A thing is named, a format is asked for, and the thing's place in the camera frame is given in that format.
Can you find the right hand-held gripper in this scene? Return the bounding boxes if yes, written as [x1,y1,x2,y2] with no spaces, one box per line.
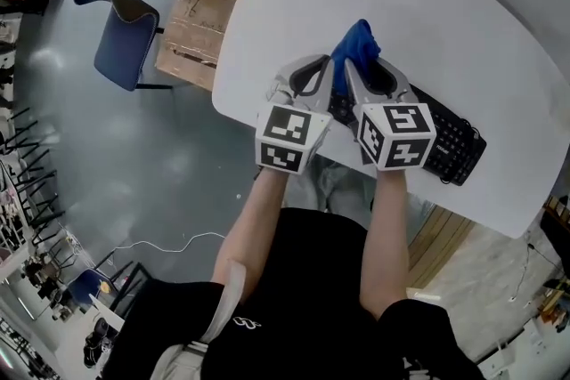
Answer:
[343,57,438,172]

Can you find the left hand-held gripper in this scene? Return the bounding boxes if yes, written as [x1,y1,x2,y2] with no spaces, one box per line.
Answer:
[255,53,336,177]

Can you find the black keyboard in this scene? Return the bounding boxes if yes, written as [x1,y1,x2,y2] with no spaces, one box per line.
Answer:
[328,77,488,187]

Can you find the blue cloth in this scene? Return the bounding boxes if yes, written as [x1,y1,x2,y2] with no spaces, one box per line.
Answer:
[330,18,383,75]

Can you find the person's right forearm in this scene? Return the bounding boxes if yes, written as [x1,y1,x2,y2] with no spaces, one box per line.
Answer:
[357,167,414,322]

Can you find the person's left forearm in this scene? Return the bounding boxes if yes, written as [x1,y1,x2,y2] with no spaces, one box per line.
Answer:
[212,166,291,309]

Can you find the person's grey trousers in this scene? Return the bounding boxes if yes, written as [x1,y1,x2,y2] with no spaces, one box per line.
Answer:
[305,155,376,215]

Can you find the taped brown cardboard box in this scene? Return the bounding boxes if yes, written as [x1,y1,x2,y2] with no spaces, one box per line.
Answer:
[153,0,238,91]

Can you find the person's black shirt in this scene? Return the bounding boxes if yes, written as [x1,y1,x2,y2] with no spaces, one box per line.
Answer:
[101,206,487,380]

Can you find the blue padded chair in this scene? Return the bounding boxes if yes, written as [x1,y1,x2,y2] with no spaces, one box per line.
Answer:
[69,0,160,93]

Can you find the small blue chair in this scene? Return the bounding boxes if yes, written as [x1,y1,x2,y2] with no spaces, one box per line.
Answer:
[66,268,122,313]

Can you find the black metal rack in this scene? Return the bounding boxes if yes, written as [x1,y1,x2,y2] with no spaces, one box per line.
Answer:
[0,105,66,247]

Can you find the black shoes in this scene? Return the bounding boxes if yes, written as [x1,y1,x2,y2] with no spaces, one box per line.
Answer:
[82,319,118,368]

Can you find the white floor cable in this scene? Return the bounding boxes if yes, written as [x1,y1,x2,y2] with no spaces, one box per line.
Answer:
[94,230,228,278]

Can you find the white shoulder strap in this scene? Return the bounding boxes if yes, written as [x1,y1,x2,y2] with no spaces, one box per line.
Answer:
[153,258,248,380]

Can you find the thin white cable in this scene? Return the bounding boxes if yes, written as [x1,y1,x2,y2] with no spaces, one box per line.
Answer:
[509,242,536,303]

